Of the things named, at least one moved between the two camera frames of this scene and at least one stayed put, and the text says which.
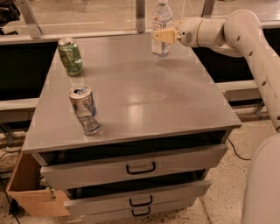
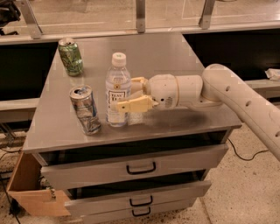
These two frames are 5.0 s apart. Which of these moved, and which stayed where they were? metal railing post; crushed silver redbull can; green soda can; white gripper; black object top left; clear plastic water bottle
Moved: white gripper; clear plastic water bottle
Stayed: green soda can; metal railing post; crushed silver redbull can; black object top left
